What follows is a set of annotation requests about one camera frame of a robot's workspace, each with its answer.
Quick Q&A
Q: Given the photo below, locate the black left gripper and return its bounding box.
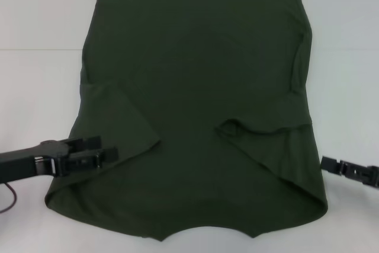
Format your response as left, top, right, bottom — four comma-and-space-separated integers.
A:
0, 136, 120, 183

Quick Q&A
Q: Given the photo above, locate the dark green t-shirt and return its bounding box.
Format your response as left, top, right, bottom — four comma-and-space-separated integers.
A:
43, 0, 329, 234

